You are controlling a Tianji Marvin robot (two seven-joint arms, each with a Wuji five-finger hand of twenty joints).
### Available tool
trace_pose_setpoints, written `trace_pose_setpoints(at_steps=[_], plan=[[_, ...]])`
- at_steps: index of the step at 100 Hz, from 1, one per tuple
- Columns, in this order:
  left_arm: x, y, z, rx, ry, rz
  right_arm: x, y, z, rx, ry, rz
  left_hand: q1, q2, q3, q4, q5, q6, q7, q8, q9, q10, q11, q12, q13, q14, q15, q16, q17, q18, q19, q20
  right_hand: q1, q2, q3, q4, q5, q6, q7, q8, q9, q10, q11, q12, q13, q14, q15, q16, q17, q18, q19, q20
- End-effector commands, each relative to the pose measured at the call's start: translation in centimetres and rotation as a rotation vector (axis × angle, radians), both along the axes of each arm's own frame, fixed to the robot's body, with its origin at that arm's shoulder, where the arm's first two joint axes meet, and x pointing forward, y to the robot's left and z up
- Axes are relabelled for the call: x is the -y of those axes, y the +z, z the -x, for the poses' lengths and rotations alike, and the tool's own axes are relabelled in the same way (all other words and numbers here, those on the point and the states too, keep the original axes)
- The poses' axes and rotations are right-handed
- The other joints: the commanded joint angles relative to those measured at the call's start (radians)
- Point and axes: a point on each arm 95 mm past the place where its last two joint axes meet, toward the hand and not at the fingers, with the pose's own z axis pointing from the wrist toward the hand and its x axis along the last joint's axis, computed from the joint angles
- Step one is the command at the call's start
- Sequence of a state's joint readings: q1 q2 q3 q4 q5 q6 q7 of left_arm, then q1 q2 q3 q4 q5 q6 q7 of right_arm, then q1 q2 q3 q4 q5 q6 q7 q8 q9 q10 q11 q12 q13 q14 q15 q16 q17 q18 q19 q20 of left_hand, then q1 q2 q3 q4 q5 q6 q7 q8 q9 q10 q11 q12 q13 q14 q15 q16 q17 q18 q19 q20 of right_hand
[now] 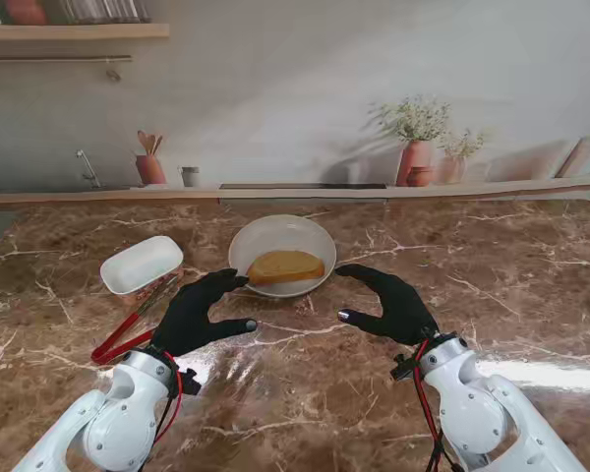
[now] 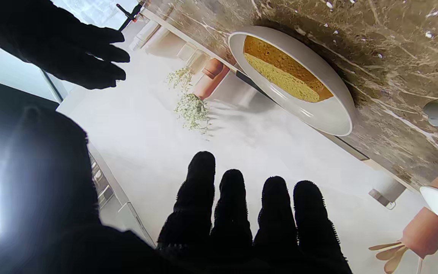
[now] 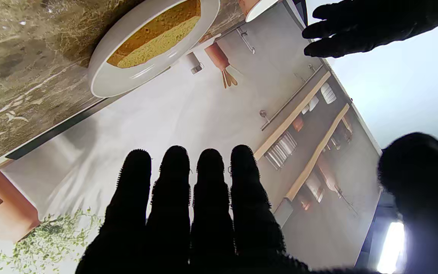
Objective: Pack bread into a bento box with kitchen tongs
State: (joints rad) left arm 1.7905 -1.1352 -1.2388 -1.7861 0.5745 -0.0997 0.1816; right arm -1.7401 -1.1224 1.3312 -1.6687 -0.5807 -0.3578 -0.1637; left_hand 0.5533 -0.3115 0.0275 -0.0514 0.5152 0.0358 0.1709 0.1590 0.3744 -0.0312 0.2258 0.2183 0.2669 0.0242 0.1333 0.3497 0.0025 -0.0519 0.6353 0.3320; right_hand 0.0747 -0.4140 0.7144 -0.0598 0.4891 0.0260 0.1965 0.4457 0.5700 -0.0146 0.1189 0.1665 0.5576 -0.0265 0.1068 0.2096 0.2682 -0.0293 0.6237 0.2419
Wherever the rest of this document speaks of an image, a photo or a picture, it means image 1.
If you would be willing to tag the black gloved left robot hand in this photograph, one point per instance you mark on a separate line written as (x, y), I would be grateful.
(192, 314)

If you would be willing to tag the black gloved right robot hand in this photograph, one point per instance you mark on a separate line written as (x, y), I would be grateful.
(403, 310)

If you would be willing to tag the white bento box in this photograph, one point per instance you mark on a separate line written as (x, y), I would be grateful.
(137, 265)

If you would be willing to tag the toasted bread slice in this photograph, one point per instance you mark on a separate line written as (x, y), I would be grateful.
(285, 268)

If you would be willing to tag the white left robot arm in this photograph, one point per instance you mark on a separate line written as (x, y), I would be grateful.
(113, 423)

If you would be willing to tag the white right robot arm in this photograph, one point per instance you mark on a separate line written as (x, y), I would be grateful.
(467, 413)

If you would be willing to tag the printed kitchen backdrop banner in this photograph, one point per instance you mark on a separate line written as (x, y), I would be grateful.
(275, 98)

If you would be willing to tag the white round plate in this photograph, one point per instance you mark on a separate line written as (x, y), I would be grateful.
(285, 236)

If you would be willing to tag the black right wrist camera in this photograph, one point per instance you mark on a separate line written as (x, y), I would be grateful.
(403, 368)

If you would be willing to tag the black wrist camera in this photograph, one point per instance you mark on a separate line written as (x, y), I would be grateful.
(191, 381)
(403, 368)

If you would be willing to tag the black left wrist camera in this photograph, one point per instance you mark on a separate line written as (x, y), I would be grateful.
(191, 381)

